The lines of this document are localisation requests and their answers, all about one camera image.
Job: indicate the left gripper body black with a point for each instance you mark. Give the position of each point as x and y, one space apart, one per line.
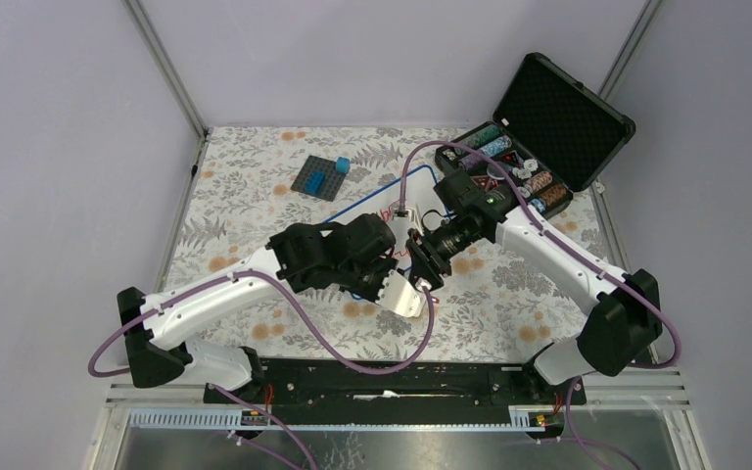
365 281

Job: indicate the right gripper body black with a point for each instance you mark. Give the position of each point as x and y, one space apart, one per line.
434 251

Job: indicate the blue framed whiteboard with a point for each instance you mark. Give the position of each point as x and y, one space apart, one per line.
420 195

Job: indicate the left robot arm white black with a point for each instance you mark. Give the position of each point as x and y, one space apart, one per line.
166 345

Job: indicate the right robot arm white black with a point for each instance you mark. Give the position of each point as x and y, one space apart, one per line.
620 307

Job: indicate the dark grey lego baseplate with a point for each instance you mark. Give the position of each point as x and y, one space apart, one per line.
332 183

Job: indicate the blue lego brick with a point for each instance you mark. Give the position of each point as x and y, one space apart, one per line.
314 183

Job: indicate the light blue cube block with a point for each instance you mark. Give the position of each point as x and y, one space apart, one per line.
342 165

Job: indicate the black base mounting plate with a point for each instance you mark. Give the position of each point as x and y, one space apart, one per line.
302 383

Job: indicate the black poker chip case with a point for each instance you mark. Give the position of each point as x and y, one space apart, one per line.
552 135

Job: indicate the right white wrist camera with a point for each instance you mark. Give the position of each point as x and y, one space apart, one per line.
402 222

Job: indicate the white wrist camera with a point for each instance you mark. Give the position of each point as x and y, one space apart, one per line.
402 222
398 296

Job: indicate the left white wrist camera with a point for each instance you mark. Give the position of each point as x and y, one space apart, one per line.
398 296

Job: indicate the white slotted cable duct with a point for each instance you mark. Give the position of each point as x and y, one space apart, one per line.
370 416

